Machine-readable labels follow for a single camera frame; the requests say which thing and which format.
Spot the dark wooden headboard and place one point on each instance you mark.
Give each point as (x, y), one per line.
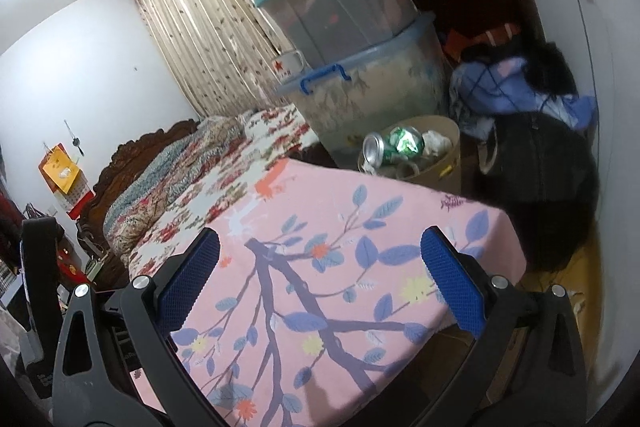
(125, 167)

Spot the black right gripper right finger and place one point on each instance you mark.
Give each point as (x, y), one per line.
(525, 367)

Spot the white tissue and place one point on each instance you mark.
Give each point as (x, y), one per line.
(435, 144)

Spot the red yellow wall calendar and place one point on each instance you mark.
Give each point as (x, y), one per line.
(66, 181)

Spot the floral beige curtain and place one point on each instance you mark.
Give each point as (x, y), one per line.
(220, 52)

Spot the pink floral blanket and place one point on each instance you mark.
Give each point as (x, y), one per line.
(320, 296)

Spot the white enamel mug red star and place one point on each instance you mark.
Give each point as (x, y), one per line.
(288, 65)

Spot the green aluminium can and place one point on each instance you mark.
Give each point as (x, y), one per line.
(400, 144)

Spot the black backpack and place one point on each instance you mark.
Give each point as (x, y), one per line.
(542, 175)

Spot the floral patchwork quilt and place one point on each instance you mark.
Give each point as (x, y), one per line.
(194, 180)

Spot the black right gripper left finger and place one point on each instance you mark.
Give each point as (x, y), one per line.
(116, 364)

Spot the blue purple clothes pile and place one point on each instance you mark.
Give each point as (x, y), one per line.
(480, 93)

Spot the clear storage bin blue handle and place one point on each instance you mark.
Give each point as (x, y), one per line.
(398, 79)

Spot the beige round trash bin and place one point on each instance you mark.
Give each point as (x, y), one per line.
(437, 167)

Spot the clear storage bin teal lid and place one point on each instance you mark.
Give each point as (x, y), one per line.
(327, 30)

